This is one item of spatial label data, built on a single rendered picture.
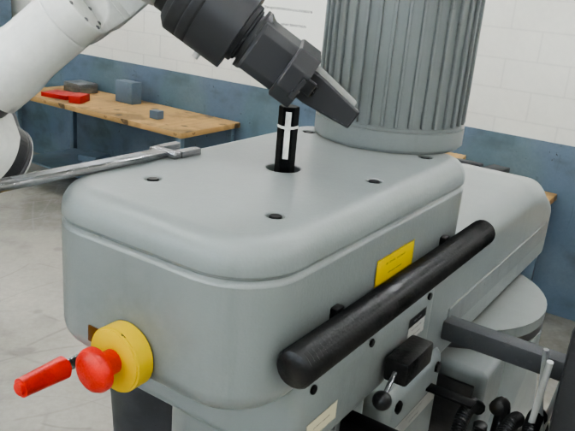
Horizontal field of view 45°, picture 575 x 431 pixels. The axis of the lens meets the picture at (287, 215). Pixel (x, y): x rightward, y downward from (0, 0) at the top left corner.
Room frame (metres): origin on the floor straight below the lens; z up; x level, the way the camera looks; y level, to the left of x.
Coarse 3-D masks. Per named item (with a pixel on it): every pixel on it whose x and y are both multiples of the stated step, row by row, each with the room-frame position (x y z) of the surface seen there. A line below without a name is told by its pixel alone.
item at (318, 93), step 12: (312, 84) 0.67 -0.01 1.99; (324, 84) 0.67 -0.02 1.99; (300, 96) 0.67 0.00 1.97; (312, 96) 0.67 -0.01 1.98; (324, 96) 0.67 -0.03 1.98; (336, 96) 0.67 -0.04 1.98; (312, 108) 0.68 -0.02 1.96; (324, 108) 0.67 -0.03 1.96; (336, 108) 0.67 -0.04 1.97; (348, 108) 0.67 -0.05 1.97; (336, 120) 0.67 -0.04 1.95; (348, 120) 0.67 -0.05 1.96
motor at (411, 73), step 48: (336, 0) 0.89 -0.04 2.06; (384, 0) 0.83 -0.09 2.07; (432, 0) 0.83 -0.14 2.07; (480, 0) 0.87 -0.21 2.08; (336, 48) 0.88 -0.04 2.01; (384, 48) 0.84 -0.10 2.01; (432, 48) 0.83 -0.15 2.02; (384, 96) 0.83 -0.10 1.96; (432, 96) 0.84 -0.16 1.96; (384, 144) 0.83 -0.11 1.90; (432, 144) 0.84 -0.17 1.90
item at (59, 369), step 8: (56, 360) 0.58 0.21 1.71; (64, 360) 0.59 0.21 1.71; (72, 360) 0.60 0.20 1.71; (40, 368) 0.57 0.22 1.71; (48, 368) 0.57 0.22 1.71; (56, 368) 0.57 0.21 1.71; (64, 368) 0.58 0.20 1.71; (72, 368) 0.59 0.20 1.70; (24, 376) 0.55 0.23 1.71; (32, 376) 0.55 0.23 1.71; (40, 376) 0.56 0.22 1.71; (48, 376) 0.56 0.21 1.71; (56, 376) 0.57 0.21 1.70; (64, 376) 0.58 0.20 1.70; (16, 384) 0.55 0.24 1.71; (24, 384) 0.55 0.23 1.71; (32, 384) 0.55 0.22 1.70; (40, 384) 0.56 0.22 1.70; (48, 384) 0.56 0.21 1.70; (16, 392) 0.55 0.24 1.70; (24, 392) 0.54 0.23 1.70; (32, 392) 0.55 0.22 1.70
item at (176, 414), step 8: (176, 408) 0.68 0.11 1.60; (360, 408) 0.72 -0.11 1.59; (176, 416) 0.68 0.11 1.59; (184, 416) 0.67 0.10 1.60; (192, 416) 0.66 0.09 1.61; (176, 424) 0.68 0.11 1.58; (184, 424) 0.67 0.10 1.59; (192, 424) 0.66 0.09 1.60; (200, 424) 0.65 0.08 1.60; (336, 424) 0.66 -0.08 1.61
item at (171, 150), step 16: (160, 144) 0.74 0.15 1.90; (176, 144) 0.75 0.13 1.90; (96, 160) 0.65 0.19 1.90; (112, 160) 0.66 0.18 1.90; (128, 160) 0.67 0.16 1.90; (144, 160) 0.68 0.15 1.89; (16, 176) 0.58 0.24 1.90; (32, 176) 0.58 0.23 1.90; (48, 176) 0.59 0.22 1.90; (64, 176) 0.60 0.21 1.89
